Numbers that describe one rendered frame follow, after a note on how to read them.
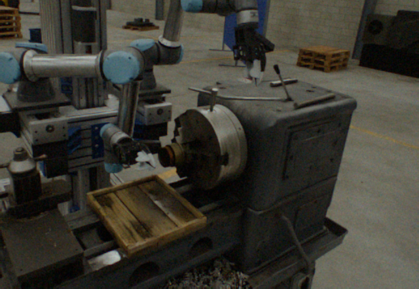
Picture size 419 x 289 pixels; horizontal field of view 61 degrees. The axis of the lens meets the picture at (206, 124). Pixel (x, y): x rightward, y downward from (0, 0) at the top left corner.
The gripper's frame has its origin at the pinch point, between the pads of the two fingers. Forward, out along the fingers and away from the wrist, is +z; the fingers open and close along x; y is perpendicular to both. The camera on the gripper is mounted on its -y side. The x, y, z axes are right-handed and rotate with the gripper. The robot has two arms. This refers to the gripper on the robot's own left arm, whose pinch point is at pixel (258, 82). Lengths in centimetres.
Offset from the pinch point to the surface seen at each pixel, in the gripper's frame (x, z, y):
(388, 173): -89, 113, -267
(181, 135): -20.3, 16.4, 21.9
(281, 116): 4.7, 13.1, -5.2
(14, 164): -24, 15, 77
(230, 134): -5.3, 17.1, 11.0
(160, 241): -9, 47, 42
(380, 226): -50, 127, -171
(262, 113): -1.2, 11.4, -1.8
